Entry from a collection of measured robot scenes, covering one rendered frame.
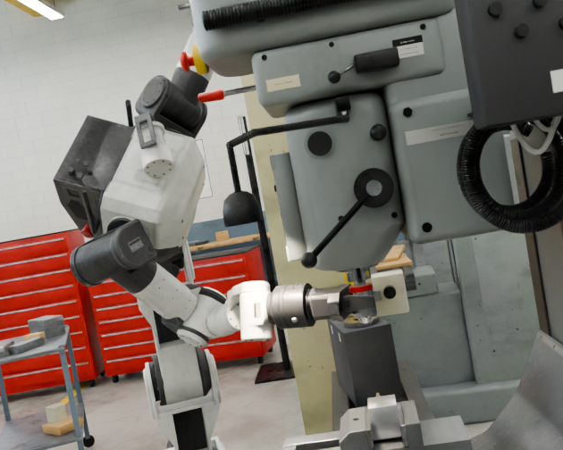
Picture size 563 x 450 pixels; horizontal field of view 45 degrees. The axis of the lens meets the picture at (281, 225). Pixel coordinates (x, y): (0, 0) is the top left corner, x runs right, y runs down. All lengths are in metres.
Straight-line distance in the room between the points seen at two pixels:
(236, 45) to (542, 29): 0.51
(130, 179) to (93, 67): 9.52
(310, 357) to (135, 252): 1.78
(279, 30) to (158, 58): 9.60
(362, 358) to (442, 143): 0.66
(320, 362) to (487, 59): 2.33
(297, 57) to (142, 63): 9.66
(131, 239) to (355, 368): 0.62
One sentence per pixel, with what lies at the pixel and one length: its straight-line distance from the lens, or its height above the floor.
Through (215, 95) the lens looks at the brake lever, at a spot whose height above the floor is 1.70.
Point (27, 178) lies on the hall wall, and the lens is 11.34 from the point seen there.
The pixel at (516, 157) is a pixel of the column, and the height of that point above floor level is 1.46.
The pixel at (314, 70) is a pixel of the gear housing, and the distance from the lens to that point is 1.22.
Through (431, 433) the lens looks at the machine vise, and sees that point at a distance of 1.32.
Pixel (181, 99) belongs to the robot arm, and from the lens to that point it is 1.71.
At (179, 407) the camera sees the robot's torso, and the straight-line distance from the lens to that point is 1.98.
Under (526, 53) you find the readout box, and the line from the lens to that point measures 1.01.
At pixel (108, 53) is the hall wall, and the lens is 11.03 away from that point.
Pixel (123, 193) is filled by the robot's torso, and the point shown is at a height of 1.53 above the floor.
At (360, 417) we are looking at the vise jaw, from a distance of 1.32.
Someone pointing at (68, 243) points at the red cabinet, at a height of 1.34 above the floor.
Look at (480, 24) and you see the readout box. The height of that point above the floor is 1.65.
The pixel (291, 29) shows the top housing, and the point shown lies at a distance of 1.23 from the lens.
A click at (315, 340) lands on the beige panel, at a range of 3.13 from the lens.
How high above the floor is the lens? 1.48
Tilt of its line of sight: 3 degrees down
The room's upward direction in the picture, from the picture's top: 10 degrees counter-clockwise
